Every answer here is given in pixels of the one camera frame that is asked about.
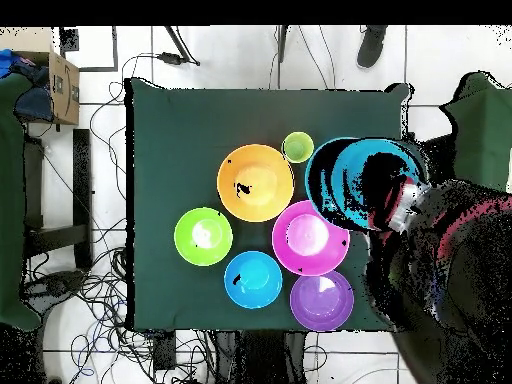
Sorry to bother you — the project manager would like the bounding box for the large orange bowl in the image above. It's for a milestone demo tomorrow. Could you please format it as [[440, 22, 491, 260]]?
[[216, 143, 296, 223]]

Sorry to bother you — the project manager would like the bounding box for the blue bowl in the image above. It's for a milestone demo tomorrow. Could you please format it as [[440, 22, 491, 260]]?
[[223, 250, 284, 310]]

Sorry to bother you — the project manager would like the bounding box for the person's foot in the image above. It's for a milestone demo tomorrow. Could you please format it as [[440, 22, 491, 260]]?
[[356, 25, 389, 70]]

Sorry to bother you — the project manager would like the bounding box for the dark green table cloth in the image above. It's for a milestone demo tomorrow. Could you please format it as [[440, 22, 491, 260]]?
[[124, 77, 413, 333]]

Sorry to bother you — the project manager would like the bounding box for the blue cloth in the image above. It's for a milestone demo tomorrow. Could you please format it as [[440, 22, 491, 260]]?
[[0, 48, 25, 79]]

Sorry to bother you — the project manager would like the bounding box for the yellow cup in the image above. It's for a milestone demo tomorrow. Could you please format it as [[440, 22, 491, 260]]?
[[280, 131, 316, 165]]

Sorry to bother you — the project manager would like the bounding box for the black power strip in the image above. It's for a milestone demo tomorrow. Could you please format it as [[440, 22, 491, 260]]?
[[153, 330, 177, 371]]

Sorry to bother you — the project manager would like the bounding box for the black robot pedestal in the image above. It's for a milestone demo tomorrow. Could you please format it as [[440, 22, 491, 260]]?
[[215, 331, 309, 384]]

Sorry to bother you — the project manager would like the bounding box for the black pedestal foot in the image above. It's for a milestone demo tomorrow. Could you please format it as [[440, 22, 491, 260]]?
[[19, 269, 87, 317]]

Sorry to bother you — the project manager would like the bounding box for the black cable bundle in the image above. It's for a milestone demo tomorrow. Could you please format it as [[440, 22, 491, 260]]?
[[19, 51, 217, 384]]

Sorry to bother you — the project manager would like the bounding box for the black tripod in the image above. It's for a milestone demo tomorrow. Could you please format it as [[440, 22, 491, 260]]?
[[163, 25, 289, 67]]

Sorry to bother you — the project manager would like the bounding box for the dark blue bag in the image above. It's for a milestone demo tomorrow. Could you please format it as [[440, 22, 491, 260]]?
[[13, 65, 55, 123]]

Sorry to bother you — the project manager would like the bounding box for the large magenta bowl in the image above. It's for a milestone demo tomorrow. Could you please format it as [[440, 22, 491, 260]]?
[[271, 200, 351, 278]]

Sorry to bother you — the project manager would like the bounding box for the purple bowl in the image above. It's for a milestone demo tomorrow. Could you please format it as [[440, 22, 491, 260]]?
[[289, 270, 356, 332]]

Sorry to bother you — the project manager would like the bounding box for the cardboard box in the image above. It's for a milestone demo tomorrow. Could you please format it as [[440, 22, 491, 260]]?
[[0, 26, 81, 126]]

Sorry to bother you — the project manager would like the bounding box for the black power adapter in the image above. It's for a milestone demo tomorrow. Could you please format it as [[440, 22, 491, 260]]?
[[157, 51, 201, 67]]

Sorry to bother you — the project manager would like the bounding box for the green cloth covered table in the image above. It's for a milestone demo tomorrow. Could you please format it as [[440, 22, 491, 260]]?
[[0, 71, 41, 331], [439, 71, 512, 193]]

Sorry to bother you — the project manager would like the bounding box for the small cyan bowl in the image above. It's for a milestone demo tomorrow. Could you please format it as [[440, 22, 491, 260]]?
[[304, 136, 431, 233]]

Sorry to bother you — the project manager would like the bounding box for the green bowl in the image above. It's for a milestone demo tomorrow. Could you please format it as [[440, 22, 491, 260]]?
[[173, 207, 234, 268]]

